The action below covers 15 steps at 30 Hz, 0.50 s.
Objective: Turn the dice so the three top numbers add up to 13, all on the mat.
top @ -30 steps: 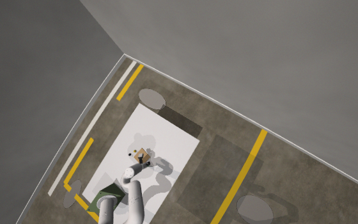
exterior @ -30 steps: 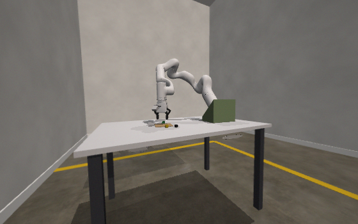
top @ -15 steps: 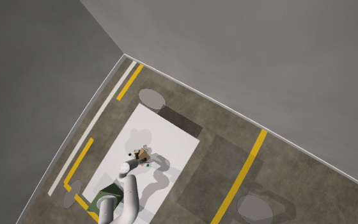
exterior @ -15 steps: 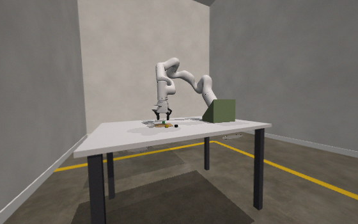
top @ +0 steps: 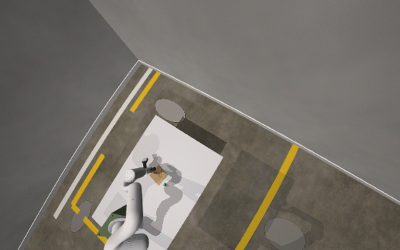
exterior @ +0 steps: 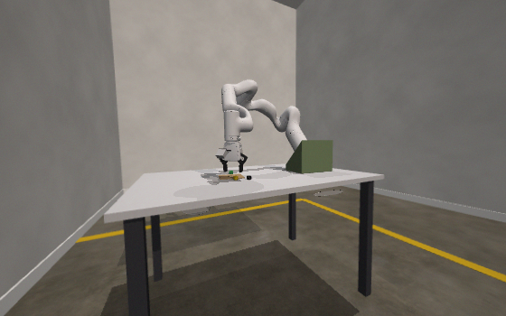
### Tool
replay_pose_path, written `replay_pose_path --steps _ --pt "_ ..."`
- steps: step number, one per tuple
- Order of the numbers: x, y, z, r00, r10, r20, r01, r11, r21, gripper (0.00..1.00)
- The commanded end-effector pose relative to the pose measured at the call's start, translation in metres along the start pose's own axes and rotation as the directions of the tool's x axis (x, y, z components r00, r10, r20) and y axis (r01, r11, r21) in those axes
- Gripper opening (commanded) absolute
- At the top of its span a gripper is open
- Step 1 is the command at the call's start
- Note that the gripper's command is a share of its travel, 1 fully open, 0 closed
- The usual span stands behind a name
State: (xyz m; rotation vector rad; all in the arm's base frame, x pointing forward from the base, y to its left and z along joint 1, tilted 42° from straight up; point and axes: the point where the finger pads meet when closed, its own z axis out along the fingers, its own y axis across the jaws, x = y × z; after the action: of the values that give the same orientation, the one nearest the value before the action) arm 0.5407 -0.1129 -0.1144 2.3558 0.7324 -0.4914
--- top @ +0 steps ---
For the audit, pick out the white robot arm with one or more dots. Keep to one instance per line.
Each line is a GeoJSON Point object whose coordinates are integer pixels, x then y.
{"type": "Point", "coordinates": [124, 227]}

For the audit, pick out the tan square mat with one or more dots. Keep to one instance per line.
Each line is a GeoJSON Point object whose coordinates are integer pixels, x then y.
{"type": "Point", "coordinates": [159, 175]}

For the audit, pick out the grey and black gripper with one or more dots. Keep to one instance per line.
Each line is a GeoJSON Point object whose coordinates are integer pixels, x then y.
{"type": "Point", "coordinates": [150, 170]}

